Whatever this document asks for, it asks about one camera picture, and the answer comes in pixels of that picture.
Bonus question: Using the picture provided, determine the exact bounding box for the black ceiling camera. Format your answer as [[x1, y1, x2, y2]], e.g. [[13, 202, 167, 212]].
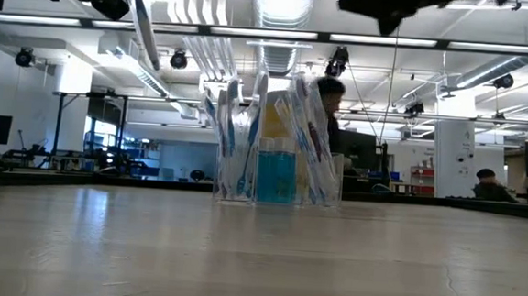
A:
[[491, 72, 516, 91], [14, 46, 37, 69], [402, 100, 426, 118], [169, 49, 190, 71]]

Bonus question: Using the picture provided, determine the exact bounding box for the silver ceiling air duct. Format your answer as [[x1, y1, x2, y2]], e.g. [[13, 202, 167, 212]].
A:
[[247, 0, 318, 82]]

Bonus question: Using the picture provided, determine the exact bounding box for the person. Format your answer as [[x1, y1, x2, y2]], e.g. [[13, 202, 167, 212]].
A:
[[311, 75, 359, 172], [471, 168, 521, 204]]

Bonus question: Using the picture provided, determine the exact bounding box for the red storage shelf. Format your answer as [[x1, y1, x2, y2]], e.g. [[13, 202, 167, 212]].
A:
[[408, 164, 436, 196]]

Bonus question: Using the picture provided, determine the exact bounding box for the black overhead rig camera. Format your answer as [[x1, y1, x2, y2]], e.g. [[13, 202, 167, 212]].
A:
[[324, 44, 352, 81]]

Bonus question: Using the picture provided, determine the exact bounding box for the clear acrylic organizer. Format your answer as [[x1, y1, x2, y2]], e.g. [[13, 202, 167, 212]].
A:
[[211, 143, 346, 210]]

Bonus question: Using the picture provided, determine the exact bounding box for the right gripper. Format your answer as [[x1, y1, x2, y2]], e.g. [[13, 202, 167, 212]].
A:
[[335, 0, 523, 45]]

